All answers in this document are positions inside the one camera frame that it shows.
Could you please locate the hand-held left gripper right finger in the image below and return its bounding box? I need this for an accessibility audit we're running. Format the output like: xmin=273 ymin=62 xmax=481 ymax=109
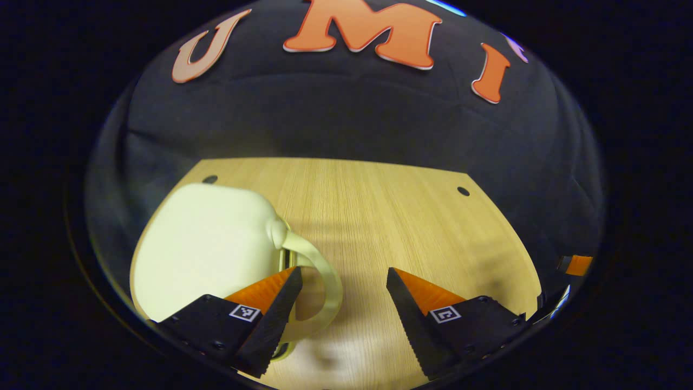
xmin=386 ymin=266 xmax=527 ymax=381

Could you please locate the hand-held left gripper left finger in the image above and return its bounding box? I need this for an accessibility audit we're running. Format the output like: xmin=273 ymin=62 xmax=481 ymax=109
xmin=154 ymin=265 xmax=304 ymax=379

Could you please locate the cream suitcase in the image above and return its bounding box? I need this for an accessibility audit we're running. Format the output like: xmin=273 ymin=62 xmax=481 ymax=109
xmin=130 ymin=183 xmax=343 ymax=361

